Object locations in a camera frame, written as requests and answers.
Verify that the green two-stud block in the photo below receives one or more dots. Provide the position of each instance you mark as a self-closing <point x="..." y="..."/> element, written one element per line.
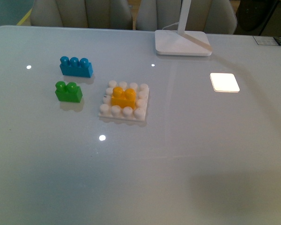
<point x="68" y="92"/>

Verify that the white studded base plate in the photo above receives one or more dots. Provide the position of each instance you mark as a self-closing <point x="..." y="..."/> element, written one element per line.
<point x="106" y="110"/>

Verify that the dark label sticker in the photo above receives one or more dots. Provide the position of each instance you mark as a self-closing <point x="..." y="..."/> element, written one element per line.
<point x="272" y="41"/>

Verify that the left beige chair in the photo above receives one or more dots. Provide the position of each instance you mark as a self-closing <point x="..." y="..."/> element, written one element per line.
<point x="99" y="14"/>

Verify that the yellow two-stud block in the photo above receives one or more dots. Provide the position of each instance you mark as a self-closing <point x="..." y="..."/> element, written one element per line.
<point x="123" y="98"/>

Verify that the blue three-stud block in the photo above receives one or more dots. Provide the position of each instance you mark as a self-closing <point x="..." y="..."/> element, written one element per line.
<point x="76" y="67"/>

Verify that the beige chair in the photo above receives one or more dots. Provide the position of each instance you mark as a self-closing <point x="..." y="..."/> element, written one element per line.
<point x="209" y="16"/>
<point x="99" y="14"/>

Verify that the right beige chair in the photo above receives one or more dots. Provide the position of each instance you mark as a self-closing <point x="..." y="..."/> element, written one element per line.
<point x="209" y="16"/>

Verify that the white desk lamp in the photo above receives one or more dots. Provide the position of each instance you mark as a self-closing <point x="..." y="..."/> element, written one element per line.
<point x="182" y="42"/>

